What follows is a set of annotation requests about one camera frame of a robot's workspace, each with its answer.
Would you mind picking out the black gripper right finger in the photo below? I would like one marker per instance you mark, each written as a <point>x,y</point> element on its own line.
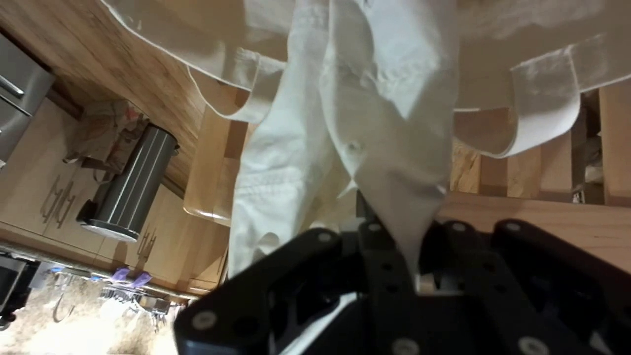
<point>526,283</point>

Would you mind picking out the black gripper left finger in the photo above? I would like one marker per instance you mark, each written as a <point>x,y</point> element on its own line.
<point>263,289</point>

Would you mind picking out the stainless steel trash can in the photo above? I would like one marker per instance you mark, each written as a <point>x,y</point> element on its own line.
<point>135,185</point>

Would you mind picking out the stainless steel appliance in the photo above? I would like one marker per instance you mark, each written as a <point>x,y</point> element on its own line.
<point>21,100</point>

